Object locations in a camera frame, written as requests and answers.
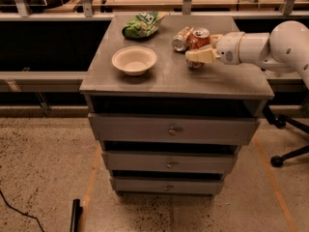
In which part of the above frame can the top grey drawer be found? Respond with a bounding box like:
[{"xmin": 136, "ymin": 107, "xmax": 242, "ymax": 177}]
[{"xmin": 89, "ymin": 113, "xmax": 259, "ymax": 145}]

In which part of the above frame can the white paper bowl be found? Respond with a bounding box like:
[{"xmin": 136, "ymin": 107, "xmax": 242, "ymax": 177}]
[{"xmin": 112, "ymin": 46, "xmax": 157, "ymax": 76}]

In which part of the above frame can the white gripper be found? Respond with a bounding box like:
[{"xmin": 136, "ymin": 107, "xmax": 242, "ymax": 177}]
[{"xmin": 185, "ymin": 32, "xmax": 244, "ymax": 65}]

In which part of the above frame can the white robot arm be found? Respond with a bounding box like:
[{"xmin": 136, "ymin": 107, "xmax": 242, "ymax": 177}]
[{"xmin": 185, "ymin": 20, "xmax": 309, "ymax": 88}]

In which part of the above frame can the grey drawer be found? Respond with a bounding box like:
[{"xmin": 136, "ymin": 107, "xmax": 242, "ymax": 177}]
[
  {"xmin": 89, "ymin": 113, "xmax": 259, "ymax": 145},
  {"xmin": 102, "ymin": 151, "xmax": 238, "ymax": 174},
  {"xmin": 110, "ymin": 177, "xmax": 223, "ymax": 195}
]

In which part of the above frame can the black chair base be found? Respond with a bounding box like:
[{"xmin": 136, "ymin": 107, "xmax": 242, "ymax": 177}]
[{"xmin": 262, "ymin": 104, "xmax": 309, "ymax": 168}]

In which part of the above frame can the green rice chip bag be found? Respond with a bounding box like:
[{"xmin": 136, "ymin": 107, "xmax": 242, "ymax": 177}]
[{"xmin": 122, "ymin": 12, "xmax": 166, "ymax": 39}]

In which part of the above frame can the metal railing frame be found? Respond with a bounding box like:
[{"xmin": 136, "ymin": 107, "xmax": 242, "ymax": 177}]
[{"xmin": 0, "ymin": 0, "xmax": 309, "ymax": 21}]

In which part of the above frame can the silver gold can lying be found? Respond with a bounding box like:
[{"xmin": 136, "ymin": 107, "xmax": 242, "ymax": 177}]
[{"xmin": 172, "ymin": 25, "xmax": 193, "ymax": 52}]

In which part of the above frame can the black floor cable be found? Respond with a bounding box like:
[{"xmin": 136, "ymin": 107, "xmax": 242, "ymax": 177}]
[{"xmin": 0, "ymin": 189, "xmax": 46, "ymax": 232}]

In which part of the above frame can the middle grey drawer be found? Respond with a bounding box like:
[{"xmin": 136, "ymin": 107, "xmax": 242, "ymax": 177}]
[{"xmin": 102, "ymin": 151, "xmax": 238, "ymax": 174}]

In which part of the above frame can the grey drawer cabinet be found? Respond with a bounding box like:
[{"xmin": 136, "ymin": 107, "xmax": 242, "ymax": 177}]
[{"xmin": 80, "ymin": 15, "xmax": 273, "ymax": 184}]

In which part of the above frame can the red coke can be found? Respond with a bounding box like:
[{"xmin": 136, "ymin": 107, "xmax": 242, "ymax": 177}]
[{"xmin": 186, "ymin": 27, "xmax": 211, "ymax": 69}]

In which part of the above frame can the black bar on floor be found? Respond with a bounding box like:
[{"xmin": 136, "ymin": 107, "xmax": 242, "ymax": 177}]
[{"xmin": 70, "ymin": 199, "xmax": 81, "ymax": 232}]

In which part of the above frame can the bottom grey drawer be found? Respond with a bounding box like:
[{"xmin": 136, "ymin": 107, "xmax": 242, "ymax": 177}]
[{"xmin": 110, "ymin": 177, "xmax": 223, "ymax": 195}]

